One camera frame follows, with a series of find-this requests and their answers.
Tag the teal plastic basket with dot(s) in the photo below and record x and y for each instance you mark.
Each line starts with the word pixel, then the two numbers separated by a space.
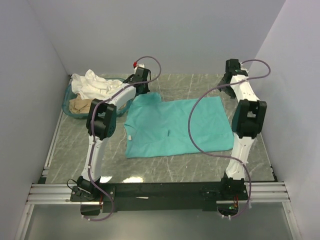
pixel 70 95

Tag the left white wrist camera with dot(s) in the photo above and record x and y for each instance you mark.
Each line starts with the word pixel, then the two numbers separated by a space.
pixel 136 65

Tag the teal t shirt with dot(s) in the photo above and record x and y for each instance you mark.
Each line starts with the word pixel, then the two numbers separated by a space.
pixel 157 128

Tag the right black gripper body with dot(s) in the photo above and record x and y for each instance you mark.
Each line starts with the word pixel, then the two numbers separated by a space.
pixel 229 91

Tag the beige t shirt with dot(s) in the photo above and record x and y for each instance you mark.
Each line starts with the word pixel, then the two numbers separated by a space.
pixel 80 106

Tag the aluminium frame rail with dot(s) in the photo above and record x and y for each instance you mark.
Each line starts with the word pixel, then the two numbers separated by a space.
pixel 59 194

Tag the white t shirt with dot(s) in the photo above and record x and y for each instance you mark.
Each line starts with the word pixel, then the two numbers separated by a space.
pixel 91 86

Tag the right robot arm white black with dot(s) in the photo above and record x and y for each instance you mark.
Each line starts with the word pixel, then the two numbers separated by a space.
pixel 246 124

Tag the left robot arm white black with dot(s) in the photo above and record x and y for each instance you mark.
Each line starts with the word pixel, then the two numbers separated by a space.
pixel 101 125

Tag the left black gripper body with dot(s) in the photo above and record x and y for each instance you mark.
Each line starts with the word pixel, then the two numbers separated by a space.
pixel 146 89

